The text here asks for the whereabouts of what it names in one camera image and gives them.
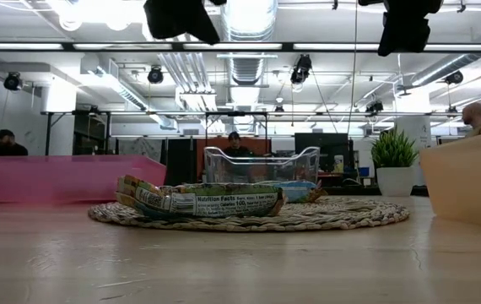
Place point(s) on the black ceiling spotlight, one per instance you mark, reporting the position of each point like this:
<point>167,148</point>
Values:
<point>453,77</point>
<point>374,106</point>
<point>155,75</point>
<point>12,81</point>
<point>301,69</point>

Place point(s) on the long ceiling light bar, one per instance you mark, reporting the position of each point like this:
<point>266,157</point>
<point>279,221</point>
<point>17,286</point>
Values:
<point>118,46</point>

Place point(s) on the white building column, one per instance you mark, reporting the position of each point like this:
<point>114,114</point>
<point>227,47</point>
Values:
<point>422,135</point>

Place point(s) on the person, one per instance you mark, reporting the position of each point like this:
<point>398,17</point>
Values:
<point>10,150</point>
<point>474,116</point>
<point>236,151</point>

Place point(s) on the black monitor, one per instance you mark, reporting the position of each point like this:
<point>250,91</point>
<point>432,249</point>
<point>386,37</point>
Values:
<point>320,148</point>

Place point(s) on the green plant in white pot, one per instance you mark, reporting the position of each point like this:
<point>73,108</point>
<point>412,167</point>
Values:
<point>394,181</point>

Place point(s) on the clear plastic bin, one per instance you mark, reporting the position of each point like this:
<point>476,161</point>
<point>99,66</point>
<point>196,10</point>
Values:
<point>261,169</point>

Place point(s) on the round woven straw placemat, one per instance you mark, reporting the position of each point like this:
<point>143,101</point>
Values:
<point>329,215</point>

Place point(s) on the pink plastic bin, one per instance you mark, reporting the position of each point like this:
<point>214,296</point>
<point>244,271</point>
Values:
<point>55,179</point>

